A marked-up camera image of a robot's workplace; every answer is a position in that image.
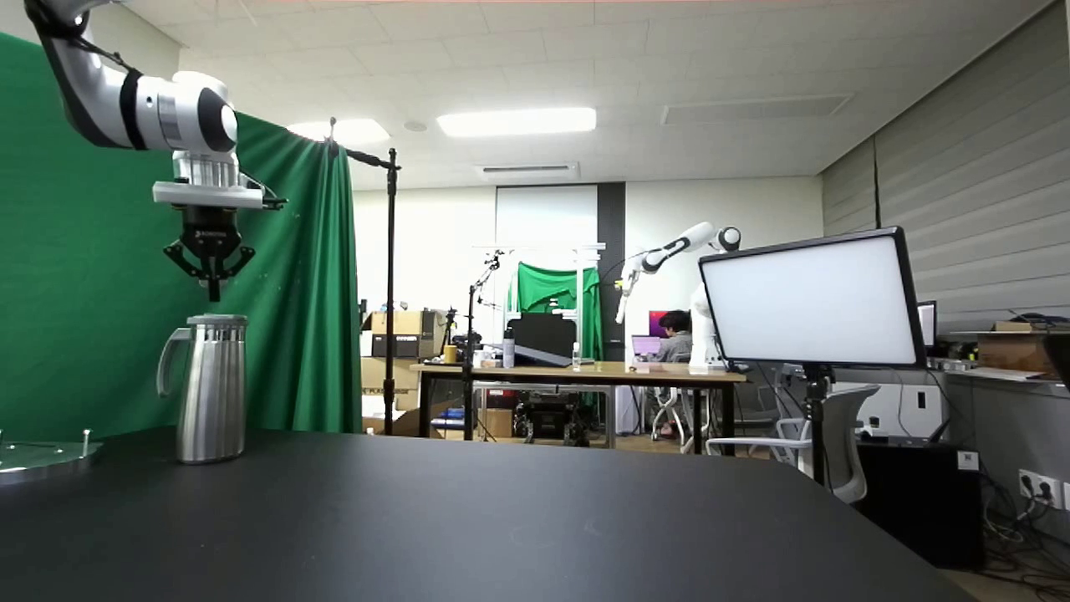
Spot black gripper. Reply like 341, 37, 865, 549
159, 204, 260, 306

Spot stainless steel flask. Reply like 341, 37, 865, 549
155, 313, 252, 470

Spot green backdrop cloth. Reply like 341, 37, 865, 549
0, 32, 364, 446

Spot black backdrop stand pole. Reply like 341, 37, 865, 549
327, 115, 403, 439

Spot dim ceiling light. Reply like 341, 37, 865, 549
284, 115, 395, 150

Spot cardboard boxes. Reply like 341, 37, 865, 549
364, 306, 455, 362

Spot rectangular ceiling light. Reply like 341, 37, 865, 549
436, 104, 602, 141

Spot black background monitor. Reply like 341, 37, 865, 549
506, 313, 577, 369

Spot small green cloth screen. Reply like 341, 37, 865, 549
507, 258, 609, 362

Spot wooden desk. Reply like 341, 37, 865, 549
409, 359, 748, 455

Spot seated person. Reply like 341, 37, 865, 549
653, 308, 694, 369

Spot large bright monitor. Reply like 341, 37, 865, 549
694, 223, 928, 373

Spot white office chair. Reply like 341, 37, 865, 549
704, 382, 883, 510

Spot black computer tower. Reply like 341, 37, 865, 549
853, 439, 991, 577

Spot grey window blinds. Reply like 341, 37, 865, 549
819, 0, 1070, 338

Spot white power socket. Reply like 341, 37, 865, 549
1015, 465, 1064, 510

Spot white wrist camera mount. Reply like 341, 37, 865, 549
150, 148, 284, 216

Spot thin camera tripod stand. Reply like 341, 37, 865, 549
458, 243, 507, 442

